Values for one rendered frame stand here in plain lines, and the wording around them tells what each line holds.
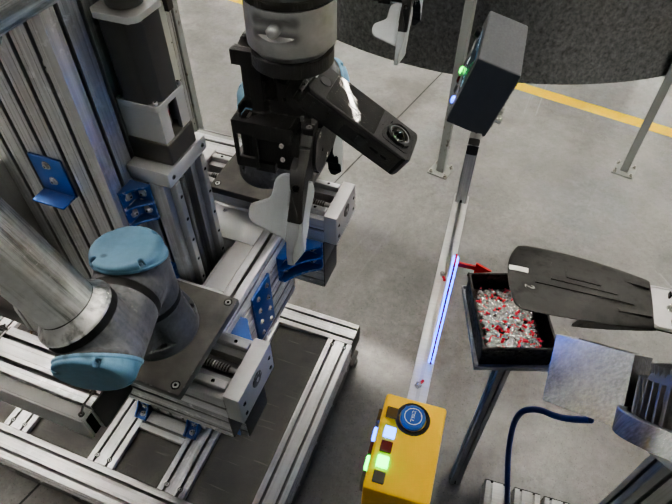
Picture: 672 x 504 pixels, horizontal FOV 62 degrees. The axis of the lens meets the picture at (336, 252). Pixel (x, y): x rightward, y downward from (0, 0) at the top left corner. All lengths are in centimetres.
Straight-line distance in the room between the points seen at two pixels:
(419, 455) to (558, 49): 211
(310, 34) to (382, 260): 213
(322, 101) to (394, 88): 317
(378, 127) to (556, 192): 259
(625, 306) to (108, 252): 82
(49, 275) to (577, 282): 79
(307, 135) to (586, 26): 226
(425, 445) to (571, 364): 36
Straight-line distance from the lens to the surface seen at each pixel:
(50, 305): 81
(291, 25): 46
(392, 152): 51
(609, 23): 273
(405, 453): 91
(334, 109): 50
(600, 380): 112
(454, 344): 232
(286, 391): 193
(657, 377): 104
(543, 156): 329
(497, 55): 145
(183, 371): 104
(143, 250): 92
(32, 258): 78
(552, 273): 101
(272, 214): 55
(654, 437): 98
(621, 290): 103
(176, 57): 289
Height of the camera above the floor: 191
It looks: 48 degrees down
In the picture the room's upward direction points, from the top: straight up
